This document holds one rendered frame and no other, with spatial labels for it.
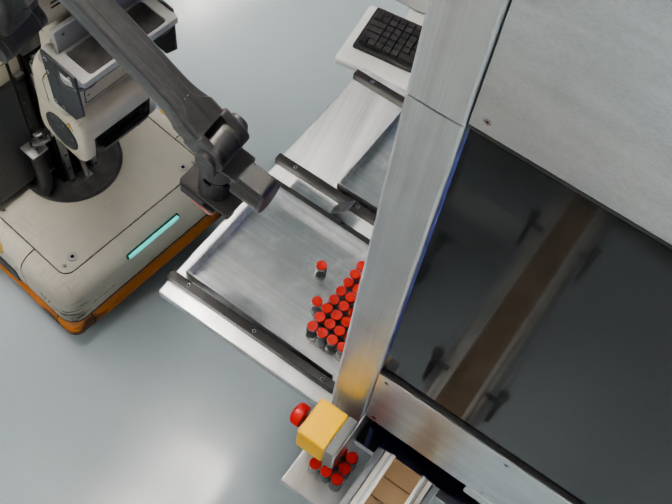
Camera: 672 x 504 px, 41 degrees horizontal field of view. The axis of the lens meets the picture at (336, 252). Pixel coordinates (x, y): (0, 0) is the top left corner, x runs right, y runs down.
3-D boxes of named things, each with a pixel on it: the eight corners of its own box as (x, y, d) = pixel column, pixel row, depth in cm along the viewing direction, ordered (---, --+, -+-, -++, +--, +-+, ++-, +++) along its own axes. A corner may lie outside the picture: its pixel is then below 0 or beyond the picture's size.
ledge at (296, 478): (386, 470, 161) (388, 467, 159) (345, 530, 155) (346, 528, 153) (322, 424, 164) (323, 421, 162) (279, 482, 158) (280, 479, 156)
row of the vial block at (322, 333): (376, 282, 176) (379, 271, 172) (322, 350, 168) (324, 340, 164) (367, 275, 177) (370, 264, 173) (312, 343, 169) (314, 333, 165)
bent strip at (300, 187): (353, 216, 183) (356, 200, 178) (344, 226, 182) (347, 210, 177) (297, 179, 186) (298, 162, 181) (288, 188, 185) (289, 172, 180)
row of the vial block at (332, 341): (386, 288, 176) (389, 277, 172) (331, 357, 168) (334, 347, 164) (376, 282, 176) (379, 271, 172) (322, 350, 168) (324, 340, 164)
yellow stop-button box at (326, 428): (354, 435, 153) (358, 421, 147) (329, 469, 150) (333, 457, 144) (317, 409, 155) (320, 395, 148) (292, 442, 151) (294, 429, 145)
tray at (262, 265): (408, 281, 177) (411, 273, 174) (330, 381, 166) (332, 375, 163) (270, 189, 184) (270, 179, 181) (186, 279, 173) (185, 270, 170)
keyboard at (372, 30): (528, 76, 215) (531, 69, 213) (507, 117, 208) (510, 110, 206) (377, 9, 221) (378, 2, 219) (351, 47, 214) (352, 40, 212)
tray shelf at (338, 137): (548, 183, 193) (550, 178, 192) (365, 441, 163) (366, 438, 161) (363, 72, 204) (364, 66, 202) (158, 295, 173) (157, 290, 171)
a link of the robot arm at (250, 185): (230, 108, 135) (194, 149, 132) (292, 153, 134) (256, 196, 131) (229, 141, 146) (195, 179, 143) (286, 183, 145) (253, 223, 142)
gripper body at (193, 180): (226, 222, 149) (231, 202, 142) (177, 185, 150) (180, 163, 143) (250, 195, 152) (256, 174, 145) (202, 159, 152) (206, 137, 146)
